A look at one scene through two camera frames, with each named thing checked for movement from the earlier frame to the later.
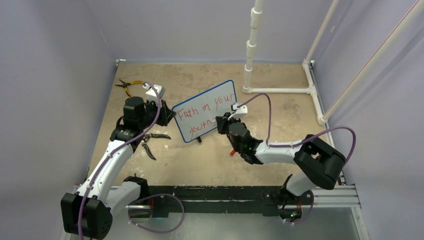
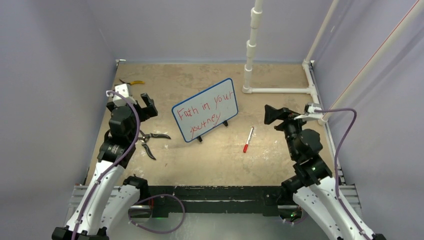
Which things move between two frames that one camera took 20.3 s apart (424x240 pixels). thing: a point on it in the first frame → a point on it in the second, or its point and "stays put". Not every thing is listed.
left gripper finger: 166,114 → 152,111
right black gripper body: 232,120 → 290,127
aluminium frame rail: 345,195 stays put
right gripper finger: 222,124 → 271,114
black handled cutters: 145,139 stays put
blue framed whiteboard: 197,115 stays put
